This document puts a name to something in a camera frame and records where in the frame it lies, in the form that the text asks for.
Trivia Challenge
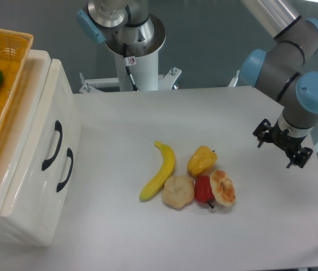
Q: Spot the red bell pepper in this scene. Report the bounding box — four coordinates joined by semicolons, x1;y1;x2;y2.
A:
194;176;215;209

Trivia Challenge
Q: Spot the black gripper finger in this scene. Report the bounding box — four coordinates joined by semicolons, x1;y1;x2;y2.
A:
285;146;313;169
253;119;274;148

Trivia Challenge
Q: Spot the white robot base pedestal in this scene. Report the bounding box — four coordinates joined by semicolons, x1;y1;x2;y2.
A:
76;0;186;94

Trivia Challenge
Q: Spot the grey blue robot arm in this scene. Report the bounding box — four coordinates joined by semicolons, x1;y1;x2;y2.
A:
239;1;318;168

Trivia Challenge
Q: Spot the yellow banana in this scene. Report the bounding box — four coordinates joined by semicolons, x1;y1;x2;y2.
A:
139;141;176;202

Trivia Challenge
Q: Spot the round bread roll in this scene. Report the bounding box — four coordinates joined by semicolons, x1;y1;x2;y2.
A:
162;175;194;209

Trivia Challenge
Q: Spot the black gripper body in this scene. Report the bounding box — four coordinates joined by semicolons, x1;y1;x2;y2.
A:
271;125;302;154

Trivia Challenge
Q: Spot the yellow bell pepper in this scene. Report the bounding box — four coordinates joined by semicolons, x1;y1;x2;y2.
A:
187;145;218;178

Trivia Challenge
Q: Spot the glazed donut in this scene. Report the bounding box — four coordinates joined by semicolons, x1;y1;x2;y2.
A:
210;169;236;207

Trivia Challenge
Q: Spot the white plastic drawer cabinet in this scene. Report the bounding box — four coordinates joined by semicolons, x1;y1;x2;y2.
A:
0;49;82;248

